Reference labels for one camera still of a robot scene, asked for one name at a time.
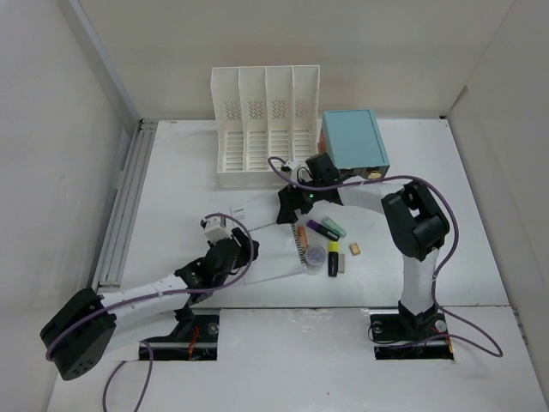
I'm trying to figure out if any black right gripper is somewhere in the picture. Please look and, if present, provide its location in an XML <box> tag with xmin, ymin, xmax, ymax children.
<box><xmin>276</xmin><ymin>174</ymin><xmax>323</xmax><ymax>224</ymax></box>

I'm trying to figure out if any white spiral notebook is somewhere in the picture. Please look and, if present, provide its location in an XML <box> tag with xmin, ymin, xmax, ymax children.
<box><xmin>231</xmin><ymin>195</ymin><xmax>305</xmax><ymax>285</ymax></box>

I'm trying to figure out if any clear round pin box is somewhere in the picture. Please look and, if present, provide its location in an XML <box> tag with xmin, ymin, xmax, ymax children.
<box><xmin>304</xmin><ymin>245</ymin><xmax>327</xmax><ymax>270</ymax></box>

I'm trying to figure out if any clear drawer gold handle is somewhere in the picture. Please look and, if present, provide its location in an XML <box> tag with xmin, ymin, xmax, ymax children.
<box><xmin>339</xmin><ymin>167</ymin><xmax>388</xmax><ymax>180</ymax></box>

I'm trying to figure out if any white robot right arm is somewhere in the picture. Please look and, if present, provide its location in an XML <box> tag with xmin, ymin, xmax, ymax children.
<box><xmin>268</xmin><ymin>154</ymin><xmax>449</xmax><ymax>338</ymax></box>

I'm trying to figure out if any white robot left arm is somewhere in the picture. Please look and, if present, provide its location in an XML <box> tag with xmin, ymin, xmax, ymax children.
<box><xmin>39</xmin><ymin>228</ymin><xmax>260</xmax><ymax>381</ymax></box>

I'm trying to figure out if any orange highlighter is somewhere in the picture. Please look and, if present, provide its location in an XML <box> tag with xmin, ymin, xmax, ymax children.
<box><xmin>298</xmin><ymin>226</ymin><xmax>308</xmax><ymax>251</ymax></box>

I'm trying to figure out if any purple highlighter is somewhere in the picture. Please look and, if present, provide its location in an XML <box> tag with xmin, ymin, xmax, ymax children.
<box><xmin>306</xmin><ymin>220</ymin><xmax>340</xmax><ymax>242</ymax></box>

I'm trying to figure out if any green highlighter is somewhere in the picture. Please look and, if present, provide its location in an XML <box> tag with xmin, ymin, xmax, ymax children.
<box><xmin>322</xmin><ymin>216</ymin><xmax>347</xmax><ymax>239</ymax></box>

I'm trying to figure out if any yellow highlighter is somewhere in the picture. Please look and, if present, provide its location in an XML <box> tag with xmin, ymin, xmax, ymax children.
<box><xmin>328</xmin><ymin>241</ymin><xmax>339</xmax><ymax>277</ymax></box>

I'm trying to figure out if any grey eraser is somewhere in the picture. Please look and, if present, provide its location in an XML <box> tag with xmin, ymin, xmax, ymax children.
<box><xmin>337</xmin><ymin>254</ymin><xmax>347</xmax><ymax>274</ymax></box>

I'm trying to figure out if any orange drawer box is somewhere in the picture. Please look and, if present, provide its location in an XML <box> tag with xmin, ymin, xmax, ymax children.
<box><xmin>317</xmin><ymin>130</ymin><xmax>326</xmax><ymax>154</ymax></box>

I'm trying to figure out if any small wooden stamp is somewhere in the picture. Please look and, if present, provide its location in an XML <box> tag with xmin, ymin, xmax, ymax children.
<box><xmin>349</xmin><ymin>243</ymin><xmax>361</xmax><ymax>256</ymax></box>

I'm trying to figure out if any blue drawer box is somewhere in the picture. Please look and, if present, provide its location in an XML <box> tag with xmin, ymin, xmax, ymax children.
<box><xmin>322</xmin><ymin>109</ymin><xmax>390</xmax><ymax>176</ymax></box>

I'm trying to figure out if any white plastic file organizer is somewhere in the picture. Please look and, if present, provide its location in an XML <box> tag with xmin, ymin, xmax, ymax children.
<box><xmin>210</xmin><ymin>65</ymin><xmax>320</xmax><ymax>189</ymax></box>

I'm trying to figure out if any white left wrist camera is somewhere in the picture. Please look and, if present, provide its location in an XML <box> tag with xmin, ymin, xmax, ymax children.
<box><xmin>201</xmin><ymin>216</ymin><xmax>231</xmax><ymax>245</ymax></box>

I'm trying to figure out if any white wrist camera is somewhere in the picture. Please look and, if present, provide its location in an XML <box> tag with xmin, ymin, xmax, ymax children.
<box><xmin>201</xmin><ymin>216</ymin><xmax>231</xmax><ymax>245</ymax></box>
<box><xmin>280</xmin><ymin>161</ymin><xmax>302</xmax><ymax>179</ymax></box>

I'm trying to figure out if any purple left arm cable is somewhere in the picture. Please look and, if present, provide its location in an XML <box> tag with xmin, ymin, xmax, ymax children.
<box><xmin>45</xmin><ymin>213</ymin><xmax>254</xmax><ymax>412</ymax></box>

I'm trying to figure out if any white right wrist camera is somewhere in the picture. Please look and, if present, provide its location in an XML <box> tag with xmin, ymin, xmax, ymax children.
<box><xmin>280</xmin><ymin>161</ymin><xmax>302</xmax><ymax>179</ymax></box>

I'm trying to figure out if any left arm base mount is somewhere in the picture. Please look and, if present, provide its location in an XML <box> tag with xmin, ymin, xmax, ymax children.
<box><xmin>147</xmin><ymin>312</ymin><xmax>220</xmax><ymax>361</ymax></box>

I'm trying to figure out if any aluminium rail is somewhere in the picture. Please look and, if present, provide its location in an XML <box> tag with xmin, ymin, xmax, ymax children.
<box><xmin>88</xmin><ymin>119</ymin><xmax>158</xmax><ymax>289</ymax></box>

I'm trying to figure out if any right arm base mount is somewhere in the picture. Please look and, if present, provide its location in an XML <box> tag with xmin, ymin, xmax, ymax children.
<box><xmin>368</xmin><ymin>310</ymin><xmax>454</xmax><ymax>361</ymax></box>

